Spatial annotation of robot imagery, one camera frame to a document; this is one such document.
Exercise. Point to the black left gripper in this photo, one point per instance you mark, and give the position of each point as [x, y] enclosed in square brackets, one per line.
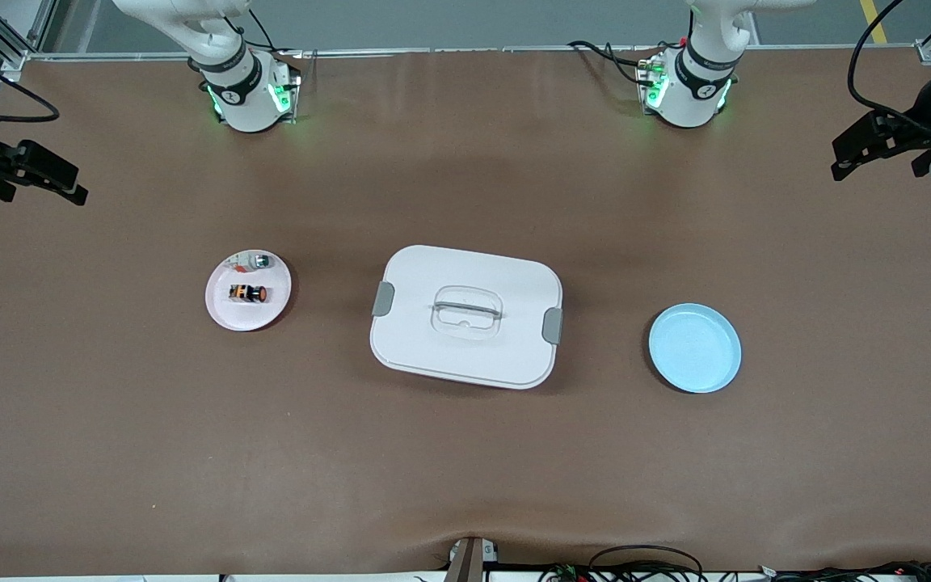
[912, 129]

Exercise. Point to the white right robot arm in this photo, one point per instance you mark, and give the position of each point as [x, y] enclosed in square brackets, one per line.
[243, 105]

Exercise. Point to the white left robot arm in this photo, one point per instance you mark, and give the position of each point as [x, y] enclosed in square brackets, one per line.
[696, 97]

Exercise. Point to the white lidded storage box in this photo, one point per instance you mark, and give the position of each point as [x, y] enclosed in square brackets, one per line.
[465, 356]

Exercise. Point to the pink round plate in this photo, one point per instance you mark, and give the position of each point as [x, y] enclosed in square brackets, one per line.
[239, 317]

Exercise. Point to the light blue round plate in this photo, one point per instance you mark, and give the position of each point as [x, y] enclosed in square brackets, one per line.
[695, 349]

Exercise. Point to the brown table cover mat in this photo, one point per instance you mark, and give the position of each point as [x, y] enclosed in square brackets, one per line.
[465, 469]

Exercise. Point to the small white green switch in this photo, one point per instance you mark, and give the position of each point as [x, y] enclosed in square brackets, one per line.
[259, 261]

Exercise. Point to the silver table edge rail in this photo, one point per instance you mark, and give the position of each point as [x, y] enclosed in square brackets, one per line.
[433, 52]

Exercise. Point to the metal table edge bracket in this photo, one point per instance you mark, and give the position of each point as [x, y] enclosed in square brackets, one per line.
[469, 562]

